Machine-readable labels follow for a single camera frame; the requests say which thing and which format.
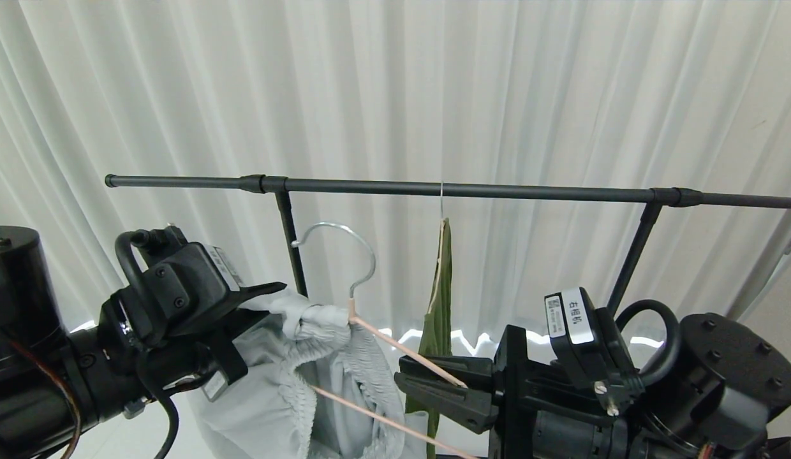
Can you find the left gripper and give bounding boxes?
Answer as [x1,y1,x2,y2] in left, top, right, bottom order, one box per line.
[70,282,288,423]

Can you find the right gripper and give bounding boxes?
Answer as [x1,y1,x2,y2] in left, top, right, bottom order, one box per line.
[394,325,633,459]

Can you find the pink clothes hanger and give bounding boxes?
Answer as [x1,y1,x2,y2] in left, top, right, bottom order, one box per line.
[291,221,480,459]
[427,181,448,314]

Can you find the green printed shirt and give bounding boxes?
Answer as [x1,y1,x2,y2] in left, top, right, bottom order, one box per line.
[405,218,454,459]

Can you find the pale grey shorts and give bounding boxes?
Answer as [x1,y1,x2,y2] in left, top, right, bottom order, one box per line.
[185,290,434,459]

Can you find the black clothes rack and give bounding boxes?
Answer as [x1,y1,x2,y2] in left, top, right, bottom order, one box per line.
[104,173,791,316]

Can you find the white curtain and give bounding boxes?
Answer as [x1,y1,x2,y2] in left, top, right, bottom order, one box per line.
[0,0,791,358]

